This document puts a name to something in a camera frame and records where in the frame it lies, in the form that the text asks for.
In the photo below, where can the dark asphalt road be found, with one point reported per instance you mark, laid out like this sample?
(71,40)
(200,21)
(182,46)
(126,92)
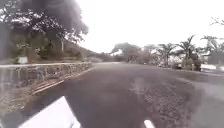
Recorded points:
(126,96)

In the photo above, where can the distant dark trees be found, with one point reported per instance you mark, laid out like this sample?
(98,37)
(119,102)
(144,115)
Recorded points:
(128,51)

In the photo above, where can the row of palm trees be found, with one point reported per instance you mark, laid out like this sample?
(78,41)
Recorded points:
(186,50)

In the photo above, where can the white roadside marker stone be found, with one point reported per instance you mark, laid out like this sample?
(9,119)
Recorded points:
(22,60)

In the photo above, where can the robot's own part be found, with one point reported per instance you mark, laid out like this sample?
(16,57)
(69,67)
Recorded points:
(76,124)
(149,124)

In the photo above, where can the large dark trees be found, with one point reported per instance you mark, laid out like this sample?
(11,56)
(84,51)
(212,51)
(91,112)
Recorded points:
(43,23)

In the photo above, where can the low stone wall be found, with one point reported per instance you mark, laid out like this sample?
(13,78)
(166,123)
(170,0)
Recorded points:
(40,71)

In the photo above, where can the wooded hill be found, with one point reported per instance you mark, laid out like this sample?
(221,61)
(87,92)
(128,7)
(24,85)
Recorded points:
(85,54)

